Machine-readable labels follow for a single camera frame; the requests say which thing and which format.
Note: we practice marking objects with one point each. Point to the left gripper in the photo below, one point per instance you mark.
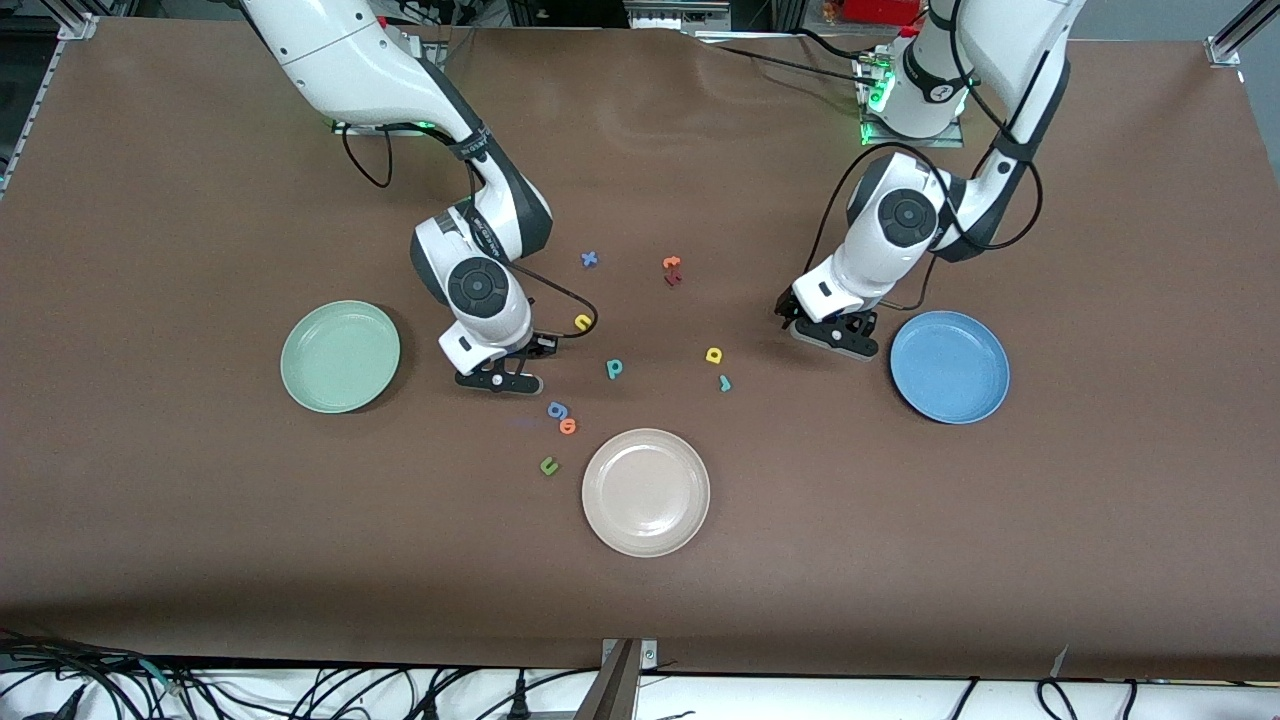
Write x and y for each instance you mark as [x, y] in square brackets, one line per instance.
[788, 309]

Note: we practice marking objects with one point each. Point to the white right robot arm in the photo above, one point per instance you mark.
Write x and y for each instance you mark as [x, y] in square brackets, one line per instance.
[350, 60]

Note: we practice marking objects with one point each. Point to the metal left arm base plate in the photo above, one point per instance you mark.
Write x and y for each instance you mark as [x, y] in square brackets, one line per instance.
[950, 140]

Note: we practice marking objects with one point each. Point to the metal table bracket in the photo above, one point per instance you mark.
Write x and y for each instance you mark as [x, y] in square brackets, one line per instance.
[618, 690]

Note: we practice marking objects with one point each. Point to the brown table cover sheet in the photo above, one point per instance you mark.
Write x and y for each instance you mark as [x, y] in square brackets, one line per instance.
[200, 550]

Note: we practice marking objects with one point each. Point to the blue plate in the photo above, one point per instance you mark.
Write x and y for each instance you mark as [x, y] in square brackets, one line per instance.
[950, 367]

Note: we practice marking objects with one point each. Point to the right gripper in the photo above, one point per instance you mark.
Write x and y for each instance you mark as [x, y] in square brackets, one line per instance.
[541, 345]

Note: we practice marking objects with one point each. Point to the beige plate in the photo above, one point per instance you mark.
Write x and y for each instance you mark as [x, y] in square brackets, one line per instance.
[645, 492]

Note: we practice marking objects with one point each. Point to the green plate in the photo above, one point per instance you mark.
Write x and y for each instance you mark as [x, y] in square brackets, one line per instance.
[340, 357]

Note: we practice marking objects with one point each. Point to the black power plug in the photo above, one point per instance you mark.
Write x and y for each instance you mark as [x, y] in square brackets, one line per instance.
[519, 700]

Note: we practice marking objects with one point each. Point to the aluminium frame profile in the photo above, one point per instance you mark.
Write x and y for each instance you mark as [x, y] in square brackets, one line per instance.
[75, 22]
[1225, 45]

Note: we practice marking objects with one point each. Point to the red object behind table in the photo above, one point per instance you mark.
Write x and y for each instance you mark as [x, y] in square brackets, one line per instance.
[880, 10]

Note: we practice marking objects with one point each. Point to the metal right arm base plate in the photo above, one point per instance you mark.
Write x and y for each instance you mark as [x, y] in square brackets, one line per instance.
[345, 127]

